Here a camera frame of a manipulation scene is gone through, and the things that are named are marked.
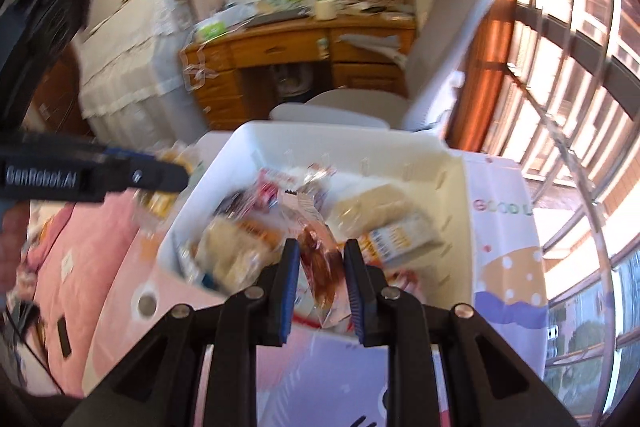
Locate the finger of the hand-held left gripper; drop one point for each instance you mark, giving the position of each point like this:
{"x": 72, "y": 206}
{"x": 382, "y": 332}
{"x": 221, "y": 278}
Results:
{"x": 45, "y": 22}
{"x": 150, "y": 174}

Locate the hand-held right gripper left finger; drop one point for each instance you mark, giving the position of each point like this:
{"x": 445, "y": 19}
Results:
{"x": 289, "y": 292}

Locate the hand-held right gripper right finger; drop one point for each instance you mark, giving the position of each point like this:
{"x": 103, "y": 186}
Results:
{"x": 357, "y": 292}

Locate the clear yellow cracker packet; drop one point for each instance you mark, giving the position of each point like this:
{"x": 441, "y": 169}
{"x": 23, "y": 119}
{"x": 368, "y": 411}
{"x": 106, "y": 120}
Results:
{"x": 162, "y": 204}

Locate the dark dried fruit packet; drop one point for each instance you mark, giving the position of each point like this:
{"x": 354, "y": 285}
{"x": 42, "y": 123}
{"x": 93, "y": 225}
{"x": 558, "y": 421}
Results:
{"x": 322, "y": 272}

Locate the white plastic storage bin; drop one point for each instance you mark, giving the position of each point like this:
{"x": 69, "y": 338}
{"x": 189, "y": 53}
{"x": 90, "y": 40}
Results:
{"x": 425, "y": 157}

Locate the yellow white oat packet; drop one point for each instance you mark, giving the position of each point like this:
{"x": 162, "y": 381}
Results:
{"x": 400, "y": 234}

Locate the round cookie packet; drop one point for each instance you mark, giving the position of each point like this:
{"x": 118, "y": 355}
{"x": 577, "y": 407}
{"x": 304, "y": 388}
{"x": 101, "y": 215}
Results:
{"x": 240, "y": 237}

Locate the dark wooden cabinet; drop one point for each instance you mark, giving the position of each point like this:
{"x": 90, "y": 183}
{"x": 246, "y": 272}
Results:
{"x": 55, "y": 97}

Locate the clear pale yellow chip packet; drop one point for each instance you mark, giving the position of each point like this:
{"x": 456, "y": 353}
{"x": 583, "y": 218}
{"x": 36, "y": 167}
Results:
{"x": 370, "y": 202}

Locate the pink blanket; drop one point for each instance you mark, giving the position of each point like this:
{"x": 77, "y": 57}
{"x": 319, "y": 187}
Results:
{"x": 90, "y": 257}

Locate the cartoon printed table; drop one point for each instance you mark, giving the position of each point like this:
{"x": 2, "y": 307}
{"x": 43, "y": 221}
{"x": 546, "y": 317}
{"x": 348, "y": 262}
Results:
{"x": 325, "y": 382}

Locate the red white snack packet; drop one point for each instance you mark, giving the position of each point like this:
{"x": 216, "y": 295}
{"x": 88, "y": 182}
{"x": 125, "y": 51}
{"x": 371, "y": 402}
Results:
{"x": 270, "y": 192}

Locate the green tissue box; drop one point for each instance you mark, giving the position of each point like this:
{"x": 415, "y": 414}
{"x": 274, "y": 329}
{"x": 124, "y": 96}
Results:
{"x": 212, "y": 32}

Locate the wooden desk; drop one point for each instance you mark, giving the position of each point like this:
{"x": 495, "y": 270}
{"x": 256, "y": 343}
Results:
{"x": 280, "y": 47}

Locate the black keyboard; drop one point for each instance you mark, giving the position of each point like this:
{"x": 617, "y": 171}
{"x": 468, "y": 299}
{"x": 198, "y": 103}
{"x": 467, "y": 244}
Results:
{"x": 280, "y": 18}

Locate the dark cloth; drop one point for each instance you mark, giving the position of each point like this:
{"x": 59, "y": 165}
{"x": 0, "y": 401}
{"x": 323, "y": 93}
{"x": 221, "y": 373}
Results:
{"x": 30, "y": 407}

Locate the cream cup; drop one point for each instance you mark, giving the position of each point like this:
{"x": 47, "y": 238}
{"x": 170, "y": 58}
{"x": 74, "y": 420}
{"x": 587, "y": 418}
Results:
{"x": 325, "y": 9}

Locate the metal window grille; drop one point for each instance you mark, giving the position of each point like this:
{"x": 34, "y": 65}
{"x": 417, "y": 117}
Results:
{"x": 606, "y": 257}

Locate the grey office chair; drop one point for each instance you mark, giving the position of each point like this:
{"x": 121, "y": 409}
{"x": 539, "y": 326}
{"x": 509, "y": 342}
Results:
{"x": 445, "y": 42}

